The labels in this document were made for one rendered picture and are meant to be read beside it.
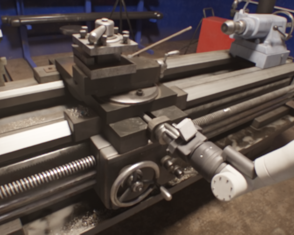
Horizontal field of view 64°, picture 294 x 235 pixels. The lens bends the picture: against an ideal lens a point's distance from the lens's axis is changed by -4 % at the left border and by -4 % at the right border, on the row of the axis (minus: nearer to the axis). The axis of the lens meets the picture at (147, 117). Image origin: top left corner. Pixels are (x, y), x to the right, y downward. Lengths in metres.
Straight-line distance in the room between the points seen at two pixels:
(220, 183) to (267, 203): 1.44
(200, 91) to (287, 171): 0.79
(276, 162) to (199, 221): 1.21
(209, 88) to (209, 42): 2.63
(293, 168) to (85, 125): 0.65
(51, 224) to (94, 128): 0.48
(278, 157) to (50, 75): 1.02
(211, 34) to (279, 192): 2.52
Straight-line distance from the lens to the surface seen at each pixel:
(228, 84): 1.44
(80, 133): 0.90
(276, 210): 2.02
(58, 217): 1.19
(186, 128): 0.68
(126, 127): 0.84
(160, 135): 0.82
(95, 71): 0.79
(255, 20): 1.77
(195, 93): 1.24
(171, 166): 1.01
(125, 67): 0.83
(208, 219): 1.75
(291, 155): 0.55
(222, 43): 3.85
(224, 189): 0.60
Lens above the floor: 1.36
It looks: 32 degrees down
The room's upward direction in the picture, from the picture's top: 7 degrees clockwise
